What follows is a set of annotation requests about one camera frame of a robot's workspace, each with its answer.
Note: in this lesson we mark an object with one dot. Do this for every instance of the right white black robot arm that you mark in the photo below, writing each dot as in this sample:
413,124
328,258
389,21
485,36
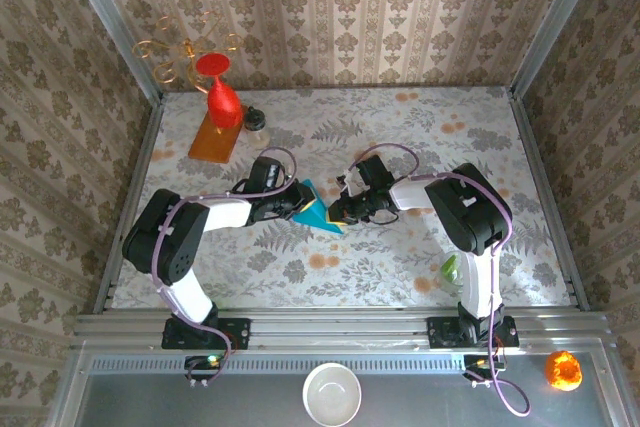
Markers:
470,212

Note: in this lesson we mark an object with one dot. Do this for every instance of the small circuit board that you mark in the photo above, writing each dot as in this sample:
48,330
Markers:
477,364
202,366

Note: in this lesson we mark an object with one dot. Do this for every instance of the right small circuit board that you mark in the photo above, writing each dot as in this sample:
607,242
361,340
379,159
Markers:
477,364

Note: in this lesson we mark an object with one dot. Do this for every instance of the grey metal shelf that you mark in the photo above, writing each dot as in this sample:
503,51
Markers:
425,402

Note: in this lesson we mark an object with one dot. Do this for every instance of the left small circuit board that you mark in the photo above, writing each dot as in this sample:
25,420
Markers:
202,366

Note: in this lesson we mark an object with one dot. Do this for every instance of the clear glass with green leaf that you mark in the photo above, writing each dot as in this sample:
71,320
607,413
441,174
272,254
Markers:
450,272

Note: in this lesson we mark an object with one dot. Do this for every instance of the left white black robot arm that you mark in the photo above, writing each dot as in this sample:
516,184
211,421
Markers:
170,242

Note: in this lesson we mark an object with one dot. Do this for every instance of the small bottle with black cap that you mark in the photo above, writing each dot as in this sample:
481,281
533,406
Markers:
255,119

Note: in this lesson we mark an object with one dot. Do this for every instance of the blue paper sheet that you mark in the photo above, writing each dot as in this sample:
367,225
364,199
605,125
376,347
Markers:
317,219

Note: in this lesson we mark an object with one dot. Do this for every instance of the aluminium extrusion frame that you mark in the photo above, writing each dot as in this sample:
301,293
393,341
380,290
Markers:
325,329

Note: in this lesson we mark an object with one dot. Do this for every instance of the white bowl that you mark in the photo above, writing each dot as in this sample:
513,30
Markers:
331,394

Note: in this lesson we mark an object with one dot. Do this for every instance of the orange rectangular board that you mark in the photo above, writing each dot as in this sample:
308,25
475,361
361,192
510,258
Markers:
210,144

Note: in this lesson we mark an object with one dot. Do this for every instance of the floral patterned table cover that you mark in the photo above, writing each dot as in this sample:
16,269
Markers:
350,272

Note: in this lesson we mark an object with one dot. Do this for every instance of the orange crumpled ball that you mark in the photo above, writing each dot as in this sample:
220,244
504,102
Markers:
563,371

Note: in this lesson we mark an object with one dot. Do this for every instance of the red wine glass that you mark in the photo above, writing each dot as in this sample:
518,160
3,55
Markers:
222,104

